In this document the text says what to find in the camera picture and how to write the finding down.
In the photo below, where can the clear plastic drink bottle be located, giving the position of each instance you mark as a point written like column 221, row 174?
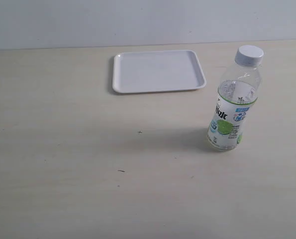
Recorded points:
column 236, row 94

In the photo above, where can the white bottle cap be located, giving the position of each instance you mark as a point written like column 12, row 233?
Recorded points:
column 249, row 56

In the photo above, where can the white plastic tray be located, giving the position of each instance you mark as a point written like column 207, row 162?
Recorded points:
column 157, row 71

